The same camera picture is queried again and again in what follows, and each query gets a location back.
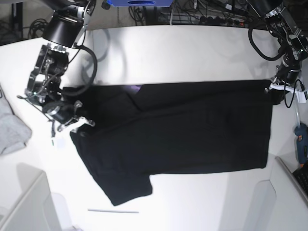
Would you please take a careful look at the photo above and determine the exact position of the blue glue gun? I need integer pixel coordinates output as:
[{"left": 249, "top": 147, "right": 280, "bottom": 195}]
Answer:
[{"left": 294, "top": 104, "right": 308, "bottom": 166}]

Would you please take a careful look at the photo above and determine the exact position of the grey folded cloth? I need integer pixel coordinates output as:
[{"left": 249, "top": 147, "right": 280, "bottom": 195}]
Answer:
[{"left": 0, "top": 88, "right": 32, "bottom": 155}]

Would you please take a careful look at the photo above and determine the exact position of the black T-shirt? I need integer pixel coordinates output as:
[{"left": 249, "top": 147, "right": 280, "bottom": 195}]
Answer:
[{"left": 70, "top": 80, "right": 274, "bottom": 206}]

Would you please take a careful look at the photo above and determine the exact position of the blue box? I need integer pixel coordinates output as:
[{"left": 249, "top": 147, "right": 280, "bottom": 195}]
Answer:
[{"left": 106, "top": 0, "right": 173, "bottom": 7}]

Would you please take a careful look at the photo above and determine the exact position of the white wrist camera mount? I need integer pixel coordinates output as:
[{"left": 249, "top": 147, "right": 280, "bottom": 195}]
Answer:
[
  {"left": 269, "top": 82, "right": 308, "bottom": 103},
  {"left": 50, "top": 117, "right": 96, "bottom": 148}
]

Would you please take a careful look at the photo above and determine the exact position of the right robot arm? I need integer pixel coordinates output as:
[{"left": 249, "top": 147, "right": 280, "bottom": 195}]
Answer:
[{"left": 19, "top": 0, "right": 98, "bottom": 132}]

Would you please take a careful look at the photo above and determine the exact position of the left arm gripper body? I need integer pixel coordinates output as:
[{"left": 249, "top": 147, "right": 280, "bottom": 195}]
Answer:
[{"left": 265, "top": 60, "right": 303, "bottom": 93}]

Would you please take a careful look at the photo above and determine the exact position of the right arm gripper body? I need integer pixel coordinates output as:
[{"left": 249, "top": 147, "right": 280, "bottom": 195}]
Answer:
[{"left": 43, "top": 100, "right": 96, "bottom": 132}]

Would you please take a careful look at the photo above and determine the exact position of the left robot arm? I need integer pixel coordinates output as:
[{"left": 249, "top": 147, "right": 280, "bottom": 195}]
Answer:
[{"left": 248, "top": 0, "right": 308, "bottom": 92}]

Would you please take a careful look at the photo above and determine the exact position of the black keyboard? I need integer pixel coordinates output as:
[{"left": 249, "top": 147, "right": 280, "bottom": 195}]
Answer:
[{"left": 291, "top": 162, "right": 308, "bottom": 206}]

